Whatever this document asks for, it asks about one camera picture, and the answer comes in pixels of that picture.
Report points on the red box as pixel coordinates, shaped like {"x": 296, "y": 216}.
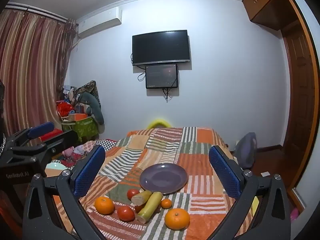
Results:
{"x": 51, "y": 135}

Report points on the yellow round object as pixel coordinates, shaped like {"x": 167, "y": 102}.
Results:
{"x": 158, "y": 123}

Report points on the striped patchwork blanket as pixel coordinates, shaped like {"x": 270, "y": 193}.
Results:
{"x": 195, "y": 162}

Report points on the striped brown curtain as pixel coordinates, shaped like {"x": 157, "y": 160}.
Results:
{"x": 30, "y": 67}

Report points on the orange box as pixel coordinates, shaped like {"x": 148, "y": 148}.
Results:
{"x": 80, "y": 117}

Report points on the wall-mounted black television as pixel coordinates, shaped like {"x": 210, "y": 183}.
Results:
{"x": 160, "y": 47}

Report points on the small black wall monitor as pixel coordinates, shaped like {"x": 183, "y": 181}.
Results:
{"x": 161, "y": 76}

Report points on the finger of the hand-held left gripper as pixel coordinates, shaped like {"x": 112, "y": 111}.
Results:
{"x": 62, "y": 140}
{"x": 41, "y": 128}

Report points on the large red tomato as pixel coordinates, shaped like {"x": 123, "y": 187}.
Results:
{"x": 125, "y": 213}

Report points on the pink floral cloth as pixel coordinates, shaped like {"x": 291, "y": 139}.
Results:
{"x": 75, "y": 153}

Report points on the large orange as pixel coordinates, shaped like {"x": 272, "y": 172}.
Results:
{"x": 104, "y": 205}
{"x": 177, "y": 218}

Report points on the yellow corn cob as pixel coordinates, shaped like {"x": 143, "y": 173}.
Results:
{"x": 150, "y": 206}
{"x": 141, "y": 197}

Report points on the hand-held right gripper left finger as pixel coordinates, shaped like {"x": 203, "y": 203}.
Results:
{"x": 90, "y": 172}

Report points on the grey bag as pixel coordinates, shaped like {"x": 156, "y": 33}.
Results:
{"x": 246, "y": 152}

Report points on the white paper slip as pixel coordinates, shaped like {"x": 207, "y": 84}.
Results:
{"x": 265, "y": 173}

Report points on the brown wooden door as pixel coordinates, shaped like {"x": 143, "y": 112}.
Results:
{"x": 300, "y": 92}

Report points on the black and white checkered cloth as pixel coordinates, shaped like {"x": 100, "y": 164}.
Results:
{"x": 110, "y": 143}

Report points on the green storage box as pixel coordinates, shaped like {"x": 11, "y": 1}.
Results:
{"x": 82, "y": 128}

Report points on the purple round plate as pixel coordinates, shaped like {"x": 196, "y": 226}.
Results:
{"x": 163, "y": 178}

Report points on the grey plush toy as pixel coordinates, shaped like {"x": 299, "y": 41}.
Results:
{"x": 94, "y": 106}

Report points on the wooden overhead cabinet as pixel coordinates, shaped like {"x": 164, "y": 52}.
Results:
{"x": 265, "y": 2}

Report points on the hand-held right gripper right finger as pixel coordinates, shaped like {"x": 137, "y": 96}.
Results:
{"x": 222, "y": 168}

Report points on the small mandarin orange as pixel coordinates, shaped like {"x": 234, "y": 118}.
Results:
{"x": 166, "y": 203}

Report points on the white air conditioner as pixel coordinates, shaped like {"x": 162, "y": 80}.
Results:
{"x": 100, "y": 21}

